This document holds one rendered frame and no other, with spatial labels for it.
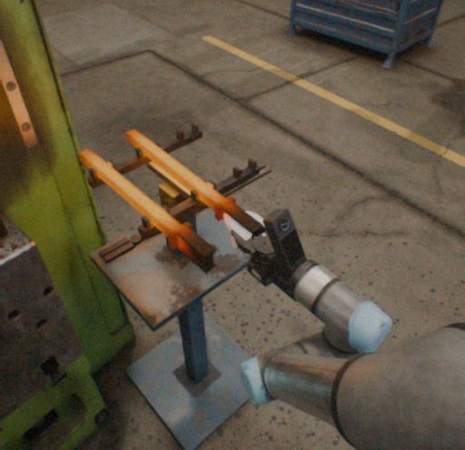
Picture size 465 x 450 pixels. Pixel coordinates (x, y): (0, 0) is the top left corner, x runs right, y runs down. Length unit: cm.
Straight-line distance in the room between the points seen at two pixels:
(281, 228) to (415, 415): 40
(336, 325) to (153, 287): 51
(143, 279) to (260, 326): 86
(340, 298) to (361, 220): 168
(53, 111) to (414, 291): 166
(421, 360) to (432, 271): 184
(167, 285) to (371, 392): 73
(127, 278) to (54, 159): 35
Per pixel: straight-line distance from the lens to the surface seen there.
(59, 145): 115
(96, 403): 155
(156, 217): 83
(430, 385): 38
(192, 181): 90
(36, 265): 100
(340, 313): 70
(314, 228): 225
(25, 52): 105
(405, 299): 206
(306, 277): 72
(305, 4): 455
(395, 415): 40
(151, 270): 110
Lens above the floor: 155
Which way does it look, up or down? 43 degrees down
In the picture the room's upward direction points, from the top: straight up
